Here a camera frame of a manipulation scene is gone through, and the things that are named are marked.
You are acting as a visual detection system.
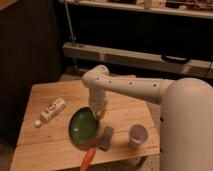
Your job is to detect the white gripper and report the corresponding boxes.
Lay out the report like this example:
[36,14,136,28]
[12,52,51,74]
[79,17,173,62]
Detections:
[88,89,108,119]

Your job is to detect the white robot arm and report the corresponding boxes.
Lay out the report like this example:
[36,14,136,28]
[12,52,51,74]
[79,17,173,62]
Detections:
[82,65,213,171]

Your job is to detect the grey rectangular block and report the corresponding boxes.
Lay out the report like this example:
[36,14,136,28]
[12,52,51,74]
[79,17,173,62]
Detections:
[99,127,114,151]

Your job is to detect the white tube with cap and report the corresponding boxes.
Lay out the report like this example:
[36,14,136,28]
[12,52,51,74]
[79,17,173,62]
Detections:
[34,97,66,127]

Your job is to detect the orange carrot toy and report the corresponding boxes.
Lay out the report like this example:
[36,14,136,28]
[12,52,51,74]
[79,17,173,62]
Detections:
[80,147,96,171]

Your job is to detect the white paper cup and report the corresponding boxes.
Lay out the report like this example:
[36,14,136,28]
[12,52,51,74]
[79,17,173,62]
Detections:
[129,124,148,148]

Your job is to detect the wooden lower shelf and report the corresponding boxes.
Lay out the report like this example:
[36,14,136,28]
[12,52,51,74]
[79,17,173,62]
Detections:
[63,42,213,79]

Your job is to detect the wooden shelf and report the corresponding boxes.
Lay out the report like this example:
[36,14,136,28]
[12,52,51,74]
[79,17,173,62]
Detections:
[57,0,213,19]
[63,42,213,79]

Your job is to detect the metal pole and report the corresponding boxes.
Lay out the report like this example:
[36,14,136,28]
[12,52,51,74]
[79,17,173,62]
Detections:
[64,0,77,46]

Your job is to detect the wooden upper shelf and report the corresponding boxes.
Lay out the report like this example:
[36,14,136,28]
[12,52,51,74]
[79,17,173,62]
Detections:
[57,0,213,19]

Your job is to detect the black handle on shelf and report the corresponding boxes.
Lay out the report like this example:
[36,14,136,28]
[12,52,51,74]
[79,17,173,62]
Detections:
[161,55,191,64]

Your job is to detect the black cables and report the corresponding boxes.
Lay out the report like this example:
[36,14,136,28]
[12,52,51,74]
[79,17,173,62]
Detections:
[205,60,213,79]

